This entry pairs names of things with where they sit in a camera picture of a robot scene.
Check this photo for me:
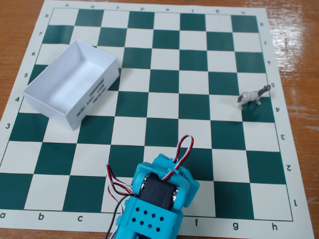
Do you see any green white chessboard mat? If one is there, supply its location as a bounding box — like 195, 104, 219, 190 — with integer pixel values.
0, 0, 316, 239

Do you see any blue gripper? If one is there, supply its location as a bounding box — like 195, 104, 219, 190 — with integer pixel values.
152, 153, 200, 208

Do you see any red white black looped cable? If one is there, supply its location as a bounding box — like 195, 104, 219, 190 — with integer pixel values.
106, 164, 137, 200

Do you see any red white black wrist cable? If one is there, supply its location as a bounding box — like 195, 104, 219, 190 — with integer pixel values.
163, 135, 194, 180

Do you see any long black cable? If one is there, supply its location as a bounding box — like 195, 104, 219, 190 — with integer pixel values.
104, 195, 130, 239

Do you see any white cardboard box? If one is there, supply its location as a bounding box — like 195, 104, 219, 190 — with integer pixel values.
22, 39, 120, 131

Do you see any grey white toy horse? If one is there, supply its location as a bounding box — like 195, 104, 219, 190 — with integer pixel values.
236, 84, 272, 112

